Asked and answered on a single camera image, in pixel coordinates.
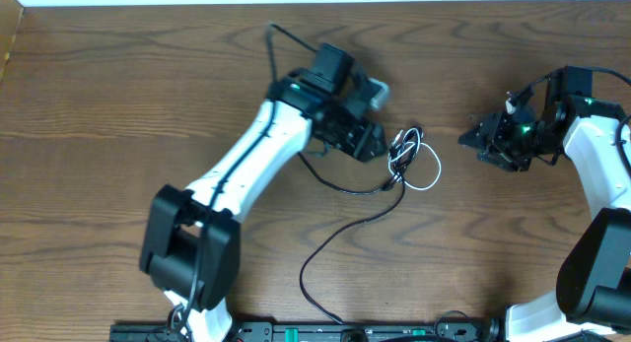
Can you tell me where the black USB cable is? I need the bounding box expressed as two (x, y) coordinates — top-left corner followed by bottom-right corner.
(295, 126), (424, 326)

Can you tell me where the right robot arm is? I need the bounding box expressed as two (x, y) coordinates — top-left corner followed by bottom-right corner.
(458, 65), (630, 341)

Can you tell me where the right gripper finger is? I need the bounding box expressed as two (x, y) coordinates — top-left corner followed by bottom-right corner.
(462, 137), (493, 154)
(457, 123), (491, 146)

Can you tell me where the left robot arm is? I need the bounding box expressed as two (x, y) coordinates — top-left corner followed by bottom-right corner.
(139, 43), (389, 341)

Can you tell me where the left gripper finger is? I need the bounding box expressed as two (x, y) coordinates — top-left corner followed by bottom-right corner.
(363, 121), (386, 140)
(352, 137), (387, 163)

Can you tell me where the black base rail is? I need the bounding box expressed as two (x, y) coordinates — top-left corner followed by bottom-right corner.
(107, 320), (504, 342)

